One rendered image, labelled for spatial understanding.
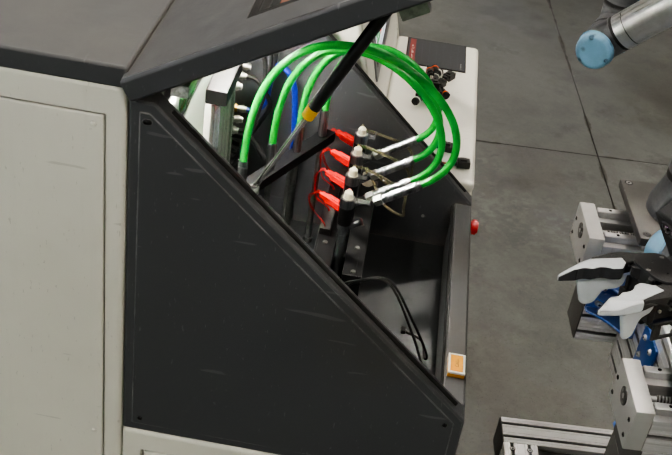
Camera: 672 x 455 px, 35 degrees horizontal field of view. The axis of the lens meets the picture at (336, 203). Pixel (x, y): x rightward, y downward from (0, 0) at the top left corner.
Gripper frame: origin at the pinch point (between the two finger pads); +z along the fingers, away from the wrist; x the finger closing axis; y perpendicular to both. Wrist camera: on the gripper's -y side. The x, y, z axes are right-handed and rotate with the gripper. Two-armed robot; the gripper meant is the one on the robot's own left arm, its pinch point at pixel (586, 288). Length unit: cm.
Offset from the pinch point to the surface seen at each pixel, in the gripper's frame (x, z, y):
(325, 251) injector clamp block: 77, -3, 38
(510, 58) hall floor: 326, -215, 103
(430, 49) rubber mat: 151, -65, 27
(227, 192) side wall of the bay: 49, 28, 7
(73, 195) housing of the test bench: 61, 48, 11
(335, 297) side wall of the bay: 41.5, 12.1, 24.0
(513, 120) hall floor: 272, -184, 110
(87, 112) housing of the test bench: 58, 46, -4
